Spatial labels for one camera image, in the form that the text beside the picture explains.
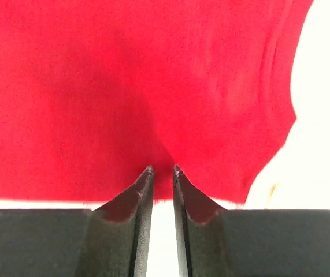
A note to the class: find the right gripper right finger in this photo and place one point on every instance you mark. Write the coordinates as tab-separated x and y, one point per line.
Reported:
214	241

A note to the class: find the floral table mat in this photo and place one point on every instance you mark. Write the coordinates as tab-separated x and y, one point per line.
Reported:
297	177

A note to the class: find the red garment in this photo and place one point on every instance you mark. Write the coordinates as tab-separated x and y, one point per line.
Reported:
92	92

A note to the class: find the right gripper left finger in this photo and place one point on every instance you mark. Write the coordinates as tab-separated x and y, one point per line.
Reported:
112	240

